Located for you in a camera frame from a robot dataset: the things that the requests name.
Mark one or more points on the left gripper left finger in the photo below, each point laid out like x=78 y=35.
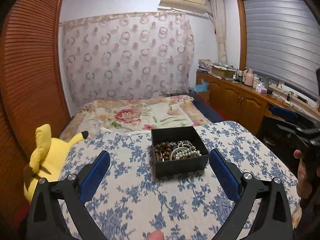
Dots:
x=46 y=221

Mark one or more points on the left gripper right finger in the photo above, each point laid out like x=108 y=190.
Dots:
x=272 y=219

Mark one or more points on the black jewelry box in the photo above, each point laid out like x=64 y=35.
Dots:
x=171 y=159

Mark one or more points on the person's right hand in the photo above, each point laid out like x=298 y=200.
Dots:
x=303 y=187

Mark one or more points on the person's left hand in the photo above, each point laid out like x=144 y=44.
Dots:
x=156 y=235

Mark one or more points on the pink tissue box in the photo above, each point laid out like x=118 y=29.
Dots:
x=260 y=89

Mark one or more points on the yellow Pikachu plush toy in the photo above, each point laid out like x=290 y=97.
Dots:
x=47 y=159

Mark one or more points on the wooden side cabinet desk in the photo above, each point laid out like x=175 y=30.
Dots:
x=238 y=102

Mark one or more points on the pink thermos jug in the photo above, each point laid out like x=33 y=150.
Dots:
x=248 y=77

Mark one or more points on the blue floral white quilt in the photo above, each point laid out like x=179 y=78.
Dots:
x=130 y=202

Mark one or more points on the cardboard box on cabinet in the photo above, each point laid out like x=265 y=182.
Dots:
x=222 y=72

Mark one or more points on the grey window blind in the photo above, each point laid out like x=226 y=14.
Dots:
x=283 y=43

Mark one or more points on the blue plastic bag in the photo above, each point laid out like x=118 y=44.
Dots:
x=202 y=87

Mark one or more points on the wooden louvered wardrobe door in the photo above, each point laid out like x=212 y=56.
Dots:
x=31 y=91

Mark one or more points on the pink floral bed blanket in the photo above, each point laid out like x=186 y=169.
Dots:
x=134 y=115

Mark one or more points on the tied beige window curtain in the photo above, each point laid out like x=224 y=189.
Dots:
x=219 y=19

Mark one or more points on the patterned sheer curtain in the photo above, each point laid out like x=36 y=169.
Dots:
x=127 y=56

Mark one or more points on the white wall air conditioner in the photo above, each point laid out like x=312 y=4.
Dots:
x=197 y=6

